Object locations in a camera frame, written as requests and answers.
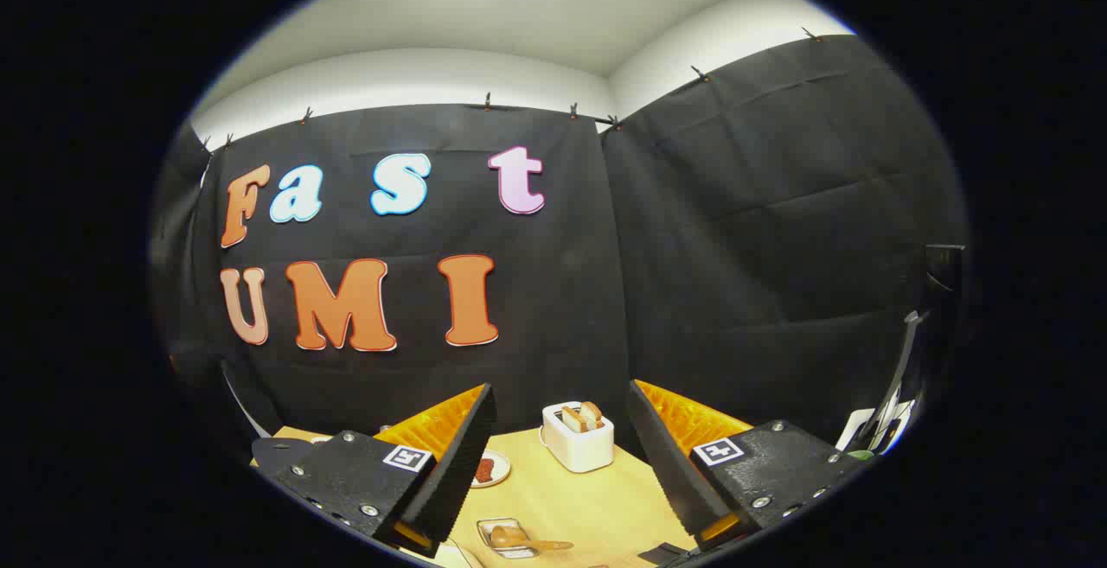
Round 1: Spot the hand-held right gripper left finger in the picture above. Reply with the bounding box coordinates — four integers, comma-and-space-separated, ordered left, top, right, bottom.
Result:
251, 382, 498, 558

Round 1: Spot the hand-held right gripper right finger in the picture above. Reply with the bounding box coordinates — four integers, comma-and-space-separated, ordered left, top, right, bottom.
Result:
627, 378, 870, 552

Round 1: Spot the wooden spoon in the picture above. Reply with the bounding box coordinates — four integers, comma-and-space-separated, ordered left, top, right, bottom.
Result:
490, 525, 574, 552

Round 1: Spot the clear chopstick holder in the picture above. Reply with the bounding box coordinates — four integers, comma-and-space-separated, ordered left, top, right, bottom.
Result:
477, 518, 541, 559

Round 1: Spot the white round plate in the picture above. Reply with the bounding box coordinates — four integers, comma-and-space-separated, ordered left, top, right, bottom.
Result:
471, 450, 511, 488

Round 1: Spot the white toaster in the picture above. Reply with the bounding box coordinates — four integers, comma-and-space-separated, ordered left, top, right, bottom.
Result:
541, 401, 615, 474

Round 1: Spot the black backdrop cloth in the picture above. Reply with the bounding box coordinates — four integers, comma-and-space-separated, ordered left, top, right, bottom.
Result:
147, 32, 969, 465

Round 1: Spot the grey metal pole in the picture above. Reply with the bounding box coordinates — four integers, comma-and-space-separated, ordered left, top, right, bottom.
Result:
869, 309, 925, 452

